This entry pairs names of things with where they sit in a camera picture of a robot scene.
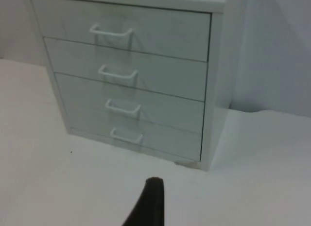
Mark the small grey chest of drawers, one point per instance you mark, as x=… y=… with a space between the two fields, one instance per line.
x=136 y=73

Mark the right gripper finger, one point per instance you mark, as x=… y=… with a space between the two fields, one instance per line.
x=152 y=204

